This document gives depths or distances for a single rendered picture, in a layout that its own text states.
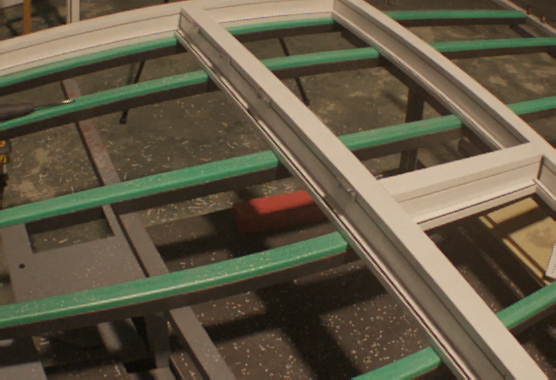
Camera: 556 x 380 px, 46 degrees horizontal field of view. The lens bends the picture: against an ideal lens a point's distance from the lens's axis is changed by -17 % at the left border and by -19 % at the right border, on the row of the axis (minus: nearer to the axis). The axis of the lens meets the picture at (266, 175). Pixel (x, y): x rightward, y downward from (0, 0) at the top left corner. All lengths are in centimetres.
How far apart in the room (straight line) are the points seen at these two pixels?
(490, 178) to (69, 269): 70
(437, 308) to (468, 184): 30
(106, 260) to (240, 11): 91
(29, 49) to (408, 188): 97
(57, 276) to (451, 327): 57
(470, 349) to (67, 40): 120
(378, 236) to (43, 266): 50
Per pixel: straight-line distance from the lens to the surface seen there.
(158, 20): 177
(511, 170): 128
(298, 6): 190
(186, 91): 156
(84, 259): 110
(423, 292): 100
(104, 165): 135
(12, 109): 147
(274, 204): 159
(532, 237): 162
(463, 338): 93
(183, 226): 159
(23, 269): 109
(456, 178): 118
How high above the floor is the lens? 155
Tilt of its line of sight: 33 degrees down
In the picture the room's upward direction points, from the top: 3 degrees clockwise
